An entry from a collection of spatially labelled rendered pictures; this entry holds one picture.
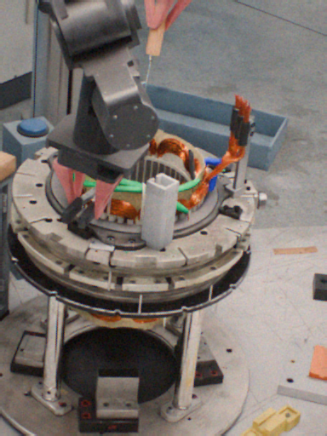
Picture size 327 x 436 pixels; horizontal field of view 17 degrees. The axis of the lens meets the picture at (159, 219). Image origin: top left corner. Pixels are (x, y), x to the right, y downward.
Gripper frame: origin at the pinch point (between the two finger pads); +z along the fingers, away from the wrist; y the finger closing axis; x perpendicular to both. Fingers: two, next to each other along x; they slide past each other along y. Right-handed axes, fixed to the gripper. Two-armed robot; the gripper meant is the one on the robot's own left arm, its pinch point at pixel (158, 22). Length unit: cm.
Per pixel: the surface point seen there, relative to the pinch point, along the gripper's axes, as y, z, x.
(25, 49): 169, 41, 193
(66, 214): -14.5, 22.2, -6.6
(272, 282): 52, 39, 4
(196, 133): 31.0, 16.9, 12.4
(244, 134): 9.6, 10.3, -10.4
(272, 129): 44.3, 14.1, 8.0
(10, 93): 169, 57, 195
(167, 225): 0.2, 22.6, -9.8
